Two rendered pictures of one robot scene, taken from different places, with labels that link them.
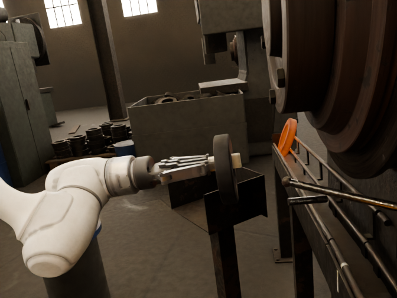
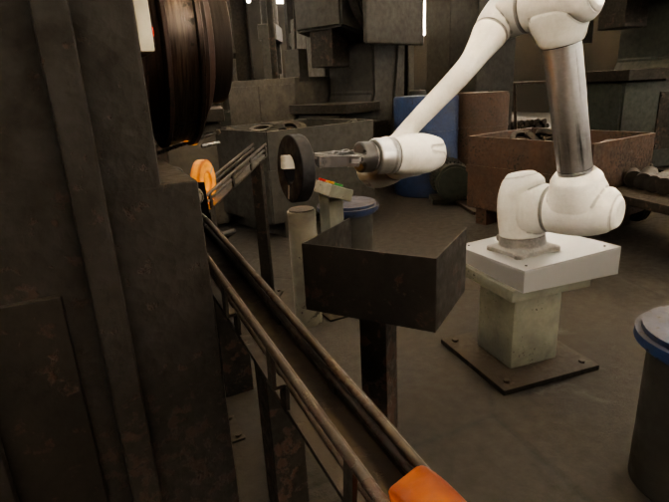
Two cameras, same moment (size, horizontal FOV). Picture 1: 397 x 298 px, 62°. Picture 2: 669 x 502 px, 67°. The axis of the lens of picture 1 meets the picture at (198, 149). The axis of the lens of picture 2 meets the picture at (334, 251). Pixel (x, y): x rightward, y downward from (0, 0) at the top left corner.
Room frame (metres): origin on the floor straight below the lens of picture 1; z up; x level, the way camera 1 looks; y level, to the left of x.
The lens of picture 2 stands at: (1.70, -0.66, 1.00)
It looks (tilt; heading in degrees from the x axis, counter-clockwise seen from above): 18 degrees down; 145
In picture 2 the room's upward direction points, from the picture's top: 3 degrees counter-clockwise
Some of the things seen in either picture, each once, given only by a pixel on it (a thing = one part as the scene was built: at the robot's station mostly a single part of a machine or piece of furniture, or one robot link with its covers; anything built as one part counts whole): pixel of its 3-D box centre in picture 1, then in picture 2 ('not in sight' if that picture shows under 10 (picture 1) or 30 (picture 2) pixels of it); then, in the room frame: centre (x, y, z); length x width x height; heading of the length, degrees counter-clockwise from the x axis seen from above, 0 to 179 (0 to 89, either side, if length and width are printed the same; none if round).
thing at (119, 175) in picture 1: (125, 175); (381, 155); (0.73, 0.17, 0.83); 0.09 x 0.06 x 0.09; 172
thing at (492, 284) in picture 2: not in sight; (520, 273); (0.68, 0.86, 0.33); 0.32 x 0.32 x 0.04; 74
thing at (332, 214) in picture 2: not in sight; (333, 247); (-0.10, 0.59, 0.31); 0.24 x 0.16 x 0.62; 172
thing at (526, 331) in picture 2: not in sight; (517, 318); (0.68, 0.86, 0.16); 0.40 x 0.40 x 0.31; 74
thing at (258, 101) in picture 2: not in sight; (280, 131); (-3.32, 2.18, 0.55); 1.10 x 0.53 x 1.10; 12
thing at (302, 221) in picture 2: not in sight; (305, 267); (-0.09, 0.42, 0.26); 0.12 x 0.12 x 0.52
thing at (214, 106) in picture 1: (192, 129); not in sight; (3.28, 0.03, 0.39); 1.03 x 0.83 x 0.79; 86
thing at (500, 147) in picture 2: not in sight; (554, 177); (-0.28, 2.59, 0.33); 0.93 x 0.73 x 0.66; 179
